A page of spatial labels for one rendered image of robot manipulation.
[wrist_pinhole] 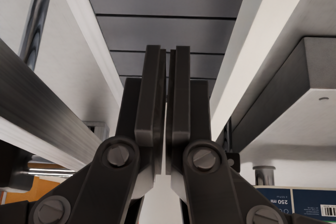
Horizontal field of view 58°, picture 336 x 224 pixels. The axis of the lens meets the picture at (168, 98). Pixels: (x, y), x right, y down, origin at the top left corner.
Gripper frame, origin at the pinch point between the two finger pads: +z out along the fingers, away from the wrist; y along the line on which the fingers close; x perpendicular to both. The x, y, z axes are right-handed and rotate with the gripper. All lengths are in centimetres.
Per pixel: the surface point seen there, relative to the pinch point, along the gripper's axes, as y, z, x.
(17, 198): -98, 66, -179
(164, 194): -0.3, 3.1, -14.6
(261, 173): 18, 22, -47
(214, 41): 2.5, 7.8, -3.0
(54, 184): -95, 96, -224
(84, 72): -10.4, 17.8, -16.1
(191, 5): 1.0, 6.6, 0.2
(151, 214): -1.2, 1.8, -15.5
